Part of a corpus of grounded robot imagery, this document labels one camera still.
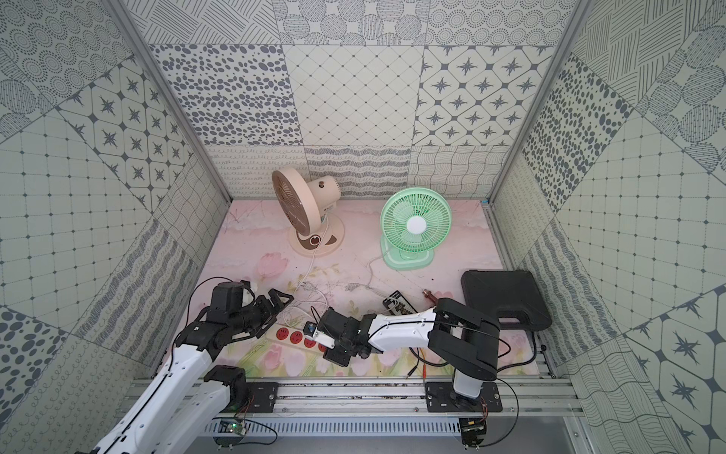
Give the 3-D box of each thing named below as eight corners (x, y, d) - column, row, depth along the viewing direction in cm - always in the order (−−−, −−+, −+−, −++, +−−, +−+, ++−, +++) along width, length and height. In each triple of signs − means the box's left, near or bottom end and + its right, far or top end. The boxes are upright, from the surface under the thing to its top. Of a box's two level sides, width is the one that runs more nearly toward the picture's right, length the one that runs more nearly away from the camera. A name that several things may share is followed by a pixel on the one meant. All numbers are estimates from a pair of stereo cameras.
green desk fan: (380, 274, 101) (383, 216, 76) (380, 248, 108) (382, 187, 84) (436, 274, 101) (456, 216, 76) (432, 248, 108) (449, 187, 84)
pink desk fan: (286, 262, 103) (258, 202, 78) (295, 225, 115) (273, 162, 90) (341, 262, 103) (331, 202, 78) (344, 225, 115) (336, 162, 90)
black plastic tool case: (472, 331, 88) (478, 323, 83) (460, 279, 99) (465, 269, 94) (544, 331, 88) (554, 323, 83) (524, 279, 99) (532, 270, 94)
